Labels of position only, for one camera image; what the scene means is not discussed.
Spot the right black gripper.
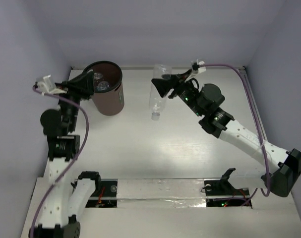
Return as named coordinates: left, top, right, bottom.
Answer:
left=152, top=68, right=204, bottom=117

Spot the blue label bottle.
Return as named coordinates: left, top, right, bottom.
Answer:
left=93, top=72, right=104, bottom=81
left=96, top=81, right=110, bottom=92

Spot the clear bottle blue cap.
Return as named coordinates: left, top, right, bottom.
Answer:
left=149, top=63, right=172, bottom=121

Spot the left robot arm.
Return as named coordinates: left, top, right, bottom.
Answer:
left=28, top=70, right=101, bottom=238

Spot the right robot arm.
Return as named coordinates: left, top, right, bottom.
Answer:
left=151, top=74, right=301, bottom=197

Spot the brown plastic waste bin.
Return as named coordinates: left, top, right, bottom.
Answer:
left=84, top=60, right=124, bottom=116

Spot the taped white front board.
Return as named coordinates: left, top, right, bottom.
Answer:
left=117, top=179, right=206, bottom=209

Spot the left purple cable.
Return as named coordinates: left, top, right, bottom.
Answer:
left=28, top=85, right=89, bottom=238

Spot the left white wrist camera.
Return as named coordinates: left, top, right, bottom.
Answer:
left=33, top=75, right=57, bottom=96

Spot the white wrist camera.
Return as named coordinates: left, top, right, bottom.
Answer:
left=191, top=59, right=206, bottom=75
left=33, top=75, right=57, bottom=96

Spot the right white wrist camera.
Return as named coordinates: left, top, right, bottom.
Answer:
left=191, top=59, right=206, bottom=75

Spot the aluminium rail right edge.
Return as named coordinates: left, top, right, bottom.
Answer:
left=239, top=68, right=267, bottom=140

